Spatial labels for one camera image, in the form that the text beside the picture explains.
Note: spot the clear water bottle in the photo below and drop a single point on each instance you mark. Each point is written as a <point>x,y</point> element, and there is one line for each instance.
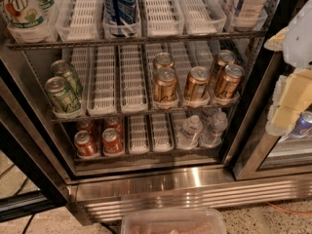
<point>211,137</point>
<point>189,133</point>

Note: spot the wire shelf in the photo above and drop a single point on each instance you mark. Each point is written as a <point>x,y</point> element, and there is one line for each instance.
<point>132,41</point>
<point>145,112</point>

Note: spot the red can front right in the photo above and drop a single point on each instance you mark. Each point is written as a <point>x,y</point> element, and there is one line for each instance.
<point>112,144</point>

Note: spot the green can rear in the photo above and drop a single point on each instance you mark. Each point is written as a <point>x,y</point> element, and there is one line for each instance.
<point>65,69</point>

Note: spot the clear water bottle left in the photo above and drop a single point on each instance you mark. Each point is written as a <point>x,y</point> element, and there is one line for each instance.
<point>189,133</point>

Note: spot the middle wire shelf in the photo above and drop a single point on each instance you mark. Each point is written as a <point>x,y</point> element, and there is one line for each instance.
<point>145,112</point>

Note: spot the green can front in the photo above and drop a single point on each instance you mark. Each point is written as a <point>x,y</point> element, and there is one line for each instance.
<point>61,95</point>

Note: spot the orange can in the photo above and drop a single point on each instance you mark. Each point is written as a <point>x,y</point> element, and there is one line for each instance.
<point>221,59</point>
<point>163,60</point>
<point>228,81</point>
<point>165,85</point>

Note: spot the orange can rear right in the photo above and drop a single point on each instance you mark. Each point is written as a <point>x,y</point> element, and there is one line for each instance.
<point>221,59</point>

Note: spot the stainless fridge base grille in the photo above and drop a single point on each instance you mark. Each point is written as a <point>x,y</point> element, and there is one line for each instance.
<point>108,199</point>

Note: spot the clear plastic container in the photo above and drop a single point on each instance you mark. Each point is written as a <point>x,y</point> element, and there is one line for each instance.
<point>174,221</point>

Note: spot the top wire shelf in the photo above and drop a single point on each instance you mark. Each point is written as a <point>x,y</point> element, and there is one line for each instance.
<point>132,41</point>

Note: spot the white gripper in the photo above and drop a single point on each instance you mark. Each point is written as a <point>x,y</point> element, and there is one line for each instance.
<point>299,46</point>

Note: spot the red can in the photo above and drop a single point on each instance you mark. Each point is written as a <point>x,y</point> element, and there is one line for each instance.
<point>114,122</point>
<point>86,146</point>
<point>86,125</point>
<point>112,144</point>

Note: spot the orange can front left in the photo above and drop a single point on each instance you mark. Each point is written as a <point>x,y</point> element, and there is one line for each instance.
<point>165,85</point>

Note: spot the orange can front right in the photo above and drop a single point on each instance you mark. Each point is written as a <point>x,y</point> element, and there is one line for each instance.
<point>228,81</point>

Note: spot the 7up bottle front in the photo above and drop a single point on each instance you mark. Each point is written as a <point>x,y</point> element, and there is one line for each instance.
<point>27,21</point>

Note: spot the red can front left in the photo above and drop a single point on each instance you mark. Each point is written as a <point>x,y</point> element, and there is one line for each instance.
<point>86,146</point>

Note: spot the blue pepsi bottle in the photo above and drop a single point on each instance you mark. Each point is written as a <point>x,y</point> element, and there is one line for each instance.
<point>120,18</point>

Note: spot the white label bottle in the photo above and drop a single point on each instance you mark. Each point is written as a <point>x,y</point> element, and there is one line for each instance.
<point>244,13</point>

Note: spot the red can rear right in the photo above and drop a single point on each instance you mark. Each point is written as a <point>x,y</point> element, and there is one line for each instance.
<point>114,122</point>

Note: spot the orange can rear left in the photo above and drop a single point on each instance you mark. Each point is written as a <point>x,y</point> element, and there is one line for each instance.
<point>163,60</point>

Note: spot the red can rear left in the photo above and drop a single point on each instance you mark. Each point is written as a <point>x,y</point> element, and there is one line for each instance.
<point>86,125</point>

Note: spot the clear water bottle right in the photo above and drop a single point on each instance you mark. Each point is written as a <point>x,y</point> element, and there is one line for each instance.
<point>211,137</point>

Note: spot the blue can behind door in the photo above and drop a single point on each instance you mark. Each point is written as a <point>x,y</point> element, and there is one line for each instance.
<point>303,125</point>

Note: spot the green can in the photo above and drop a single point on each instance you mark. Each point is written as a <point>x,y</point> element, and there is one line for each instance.
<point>61,95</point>
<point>65,69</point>

